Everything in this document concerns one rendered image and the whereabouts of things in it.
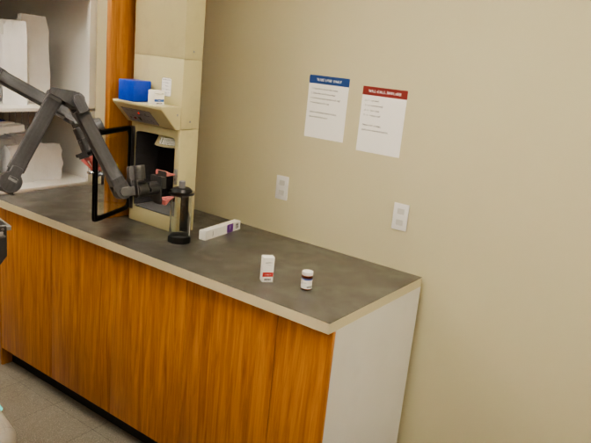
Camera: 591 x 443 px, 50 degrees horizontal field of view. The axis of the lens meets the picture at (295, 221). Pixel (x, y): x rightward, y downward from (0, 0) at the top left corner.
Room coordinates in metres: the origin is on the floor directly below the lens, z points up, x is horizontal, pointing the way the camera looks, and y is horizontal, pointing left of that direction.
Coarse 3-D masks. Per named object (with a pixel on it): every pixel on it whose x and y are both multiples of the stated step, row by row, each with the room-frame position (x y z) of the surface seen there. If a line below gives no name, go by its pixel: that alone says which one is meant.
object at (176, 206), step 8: (176, 192) 2.62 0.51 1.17; (192, 192) 2.65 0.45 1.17; (176, 200) 2.63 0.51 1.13; (184, 200) 2.63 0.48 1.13; (192, 200) 2.68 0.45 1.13; (176, 208) 2.63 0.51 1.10; (184, 208) 2.63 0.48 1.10; (176, 216) 2.62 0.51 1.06; (184, 216) 2.63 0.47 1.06; (176, 224) 2.62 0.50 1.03; (184, 224) 2.63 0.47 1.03; (176, 232) 2.62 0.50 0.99; (184, 232) 2.63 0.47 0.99
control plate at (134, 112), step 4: (124, 108) 2.86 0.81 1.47; (128, 108) 2.84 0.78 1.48; (128, 112) 2.86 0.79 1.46; (132, 112) 2.84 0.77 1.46; (136, 112) 2.82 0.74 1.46; (140, 112) 2.80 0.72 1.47; (144, 112) 2.78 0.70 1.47; (148, 112) 2.76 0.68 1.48; (128, 116) 2.90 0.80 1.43; (132, 116) 2.88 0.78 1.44; (136, 116) 2.85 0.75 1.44; (140, 116) 2.84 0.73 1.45; (144, 116) 2.81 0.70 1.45; (148, 116) 2.79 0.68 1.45; (152, 116) 2.77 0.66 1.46; (136, 120) 2.89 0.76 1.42; (140, 120) 2.87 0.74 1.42; (144, 120) 2.85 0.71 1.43; (148, 120) 2.83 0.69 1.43; (152, 120) 2.80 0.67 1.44; (156, 120) 2.79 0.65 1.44; (156, 124) 2.81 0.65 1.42
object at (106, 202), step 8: (104, 136) 2.72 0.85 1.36; (112, 136) 2.78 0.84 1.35; (120, 136) 2.85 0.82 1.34; (112, 144) 2.78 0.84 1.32; (120, 144) 2.85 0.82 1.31; (112, 152) 2.78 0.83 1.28; (120, 152) 2.86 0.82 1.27; (120, 160) 2.86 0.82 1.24; (120, 168) 2.86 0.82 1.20; (104, 184) 2.73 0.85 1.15; (104, 192) 2.73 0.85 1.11; (104, 200) 2.73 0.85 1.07; (112, 200) 2.79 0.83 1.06; (120, 200) 2.87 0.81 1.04; (104, 208) 2.73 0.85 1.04; (112, 208) 2.80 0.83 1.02
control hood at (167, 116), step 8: (120, 104) 2.85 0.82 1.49; (128, 104) 2.81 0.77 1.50; (136, 104) 2.77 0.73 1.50; (144, 104) 2.75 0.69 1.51; (152, 112) 2.74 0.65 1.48; (160, 112) 2.70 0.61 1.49; (168, 112) 2.72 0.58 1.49; (176, 112) 2.75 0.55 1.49; (160, 120) 2.77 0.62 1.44; (168, 120) 2.73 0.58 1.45; (176, 120) 2.76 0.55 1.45; (176, 128) 2.76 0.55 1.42
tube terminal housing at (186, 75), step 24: (144, 72) 2.92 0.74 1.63; (168, 72) 2.83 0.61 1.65; (192, 72) 2.82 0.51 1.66; (192, 96) 2.83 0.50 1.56; (192, 120) 2.83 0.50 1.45; (192, 144) 2.84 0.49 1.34; (192, 168) 2.85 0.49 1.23; (144, 216) 2.90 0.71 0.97; (168, 216) 2.81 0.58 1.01; (192, 216) 2.86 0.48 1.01
